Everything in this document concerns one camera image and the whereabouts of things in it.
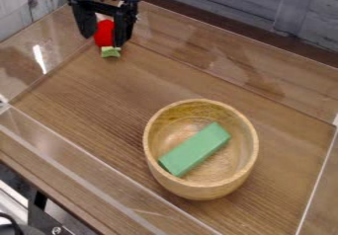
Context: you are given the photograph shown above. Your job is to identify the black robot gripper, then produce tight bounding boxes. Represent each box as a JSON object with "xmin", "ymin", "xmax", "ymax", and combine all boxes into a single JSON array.
[{"xmin": 68, "ymin": 0, "xmax": 141, "ymax": 47}]

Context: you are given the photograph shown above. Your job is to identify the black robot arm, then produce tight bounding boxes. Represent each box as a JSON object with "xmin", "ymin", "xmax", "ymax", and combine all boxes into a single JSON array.
[{"xmin": 67, "ymin": 0, "xmax": 142, "ymax": 47}]

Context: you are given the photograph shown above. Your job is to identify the light wooden bowl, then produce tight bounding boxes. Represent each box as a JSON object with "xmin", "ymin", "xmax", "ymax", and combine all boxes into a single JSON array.
[{"xmin": 143, "ymin": 99, "xmax": 259, "ymax": 200}]

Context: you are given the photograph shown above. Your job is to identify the red plush strawberry toy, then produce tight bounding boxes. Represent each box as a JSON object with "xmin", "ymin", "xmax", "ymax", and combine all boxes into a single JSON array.
[{"xmin": 94, "ymin": 19, "xmax": 122, "ymax": 58}]

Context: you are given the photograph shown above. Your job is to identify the green rectangular block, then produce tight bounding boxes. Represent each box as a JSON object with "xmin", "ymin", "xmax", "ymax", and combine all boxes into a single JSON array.
[{"xmin": 158, "ymin": 122, "xmax": 231, "ymax": 178}]

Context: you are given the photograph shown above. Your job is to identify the black table leg bracket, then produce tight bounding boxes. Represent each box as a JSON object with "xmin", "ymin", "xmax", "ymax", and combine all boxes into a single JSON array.
[{"xmin": 28, "ymin": 191, "xmax": 74, "ymax": 235}]

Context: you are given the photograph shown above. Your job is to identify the black cable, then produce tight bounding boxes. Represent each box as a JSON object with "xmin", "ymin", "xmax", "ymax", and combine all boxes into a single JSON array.
[{"xmin": 0, "ymin": 212, "xmax": 27, "ymax": 235}]

